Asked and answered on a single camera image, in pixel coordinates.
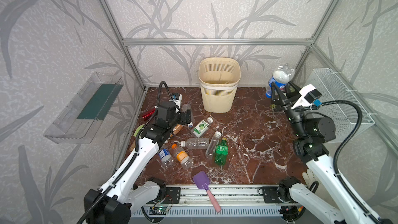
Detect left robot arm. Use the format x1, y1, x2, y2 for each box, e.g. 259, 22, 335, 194
78, 100, 186, 224

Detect orange label bottle left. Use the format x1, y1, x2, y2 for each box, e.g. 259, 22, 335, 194
172, 144, 193, 170

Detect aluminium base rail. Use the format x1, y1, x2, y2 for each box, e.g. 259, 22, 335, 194
90, 184, 312, 218

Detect blue cap water bottle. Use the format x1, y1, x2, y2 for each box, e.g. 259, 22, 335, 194
158, 148, 174, 168

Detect green scraper wooden handle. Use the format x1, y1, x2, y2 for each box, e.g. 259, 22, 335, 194
129, 124, 144, 151

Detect purple spatula pink handle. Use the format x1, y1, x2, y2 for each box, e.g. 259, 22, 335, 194
193, 171, 221, 213

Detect small circuit board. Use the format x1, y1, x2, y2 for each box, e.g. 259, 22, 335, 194
148, 204, 172, 216

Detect clear crushed bottle lying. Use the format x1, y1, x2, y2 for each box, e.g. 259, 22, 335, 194
181, 138, 209, 149

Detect green Sprite bottle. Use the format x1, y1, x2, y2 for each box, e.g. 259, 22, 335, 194
214, 138, 228, 166

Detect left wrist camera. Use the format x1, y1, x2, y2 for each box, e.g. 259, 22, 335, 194
171, 92, 182, 113

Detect lime drink square bottle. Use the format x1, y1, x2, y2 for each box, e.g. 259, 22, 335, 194
192, 117, 214, 138

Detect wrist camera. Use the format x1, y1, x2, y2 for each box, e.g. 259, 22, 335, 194
292, 84, 322, 110
171, 92, 182, 113

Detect slim clear bottle white cap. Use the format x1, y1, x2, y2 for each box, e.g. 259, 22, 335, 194
205, 131, 222, 159

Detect white work glove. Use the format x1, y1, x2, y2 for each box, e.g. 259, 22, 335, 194
302, 169, 318, 190

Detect Pepsi label water bottle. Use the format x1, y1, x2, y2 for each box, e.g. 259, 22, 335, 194
266, 63, 295, 98

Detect white wire mesh basket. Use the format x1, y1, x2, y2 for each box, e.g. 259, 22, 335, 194
300, 68, 376, 144

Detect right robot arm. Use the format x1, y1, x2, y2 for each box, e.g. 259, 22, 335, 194
271, 82, 392, 224

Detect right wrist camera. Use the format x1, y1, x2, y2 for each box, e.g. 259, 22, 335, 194
292, 84, 322, 110

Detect brown Nescafe bottle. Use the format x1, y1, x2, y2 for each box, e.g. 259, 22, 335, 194
170, 124, 184, 137

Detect cream ribbed waste bin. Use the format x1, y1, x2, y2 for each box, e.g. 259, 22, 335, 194
199, 57, 241, 113

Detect clear acrylic wall shelf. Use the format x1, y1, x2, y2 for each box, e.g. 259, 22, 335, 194
44, 72, 124, 144

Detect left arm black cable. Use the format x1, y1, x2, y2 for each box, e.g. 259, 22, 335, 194
76, 80, 174, 224

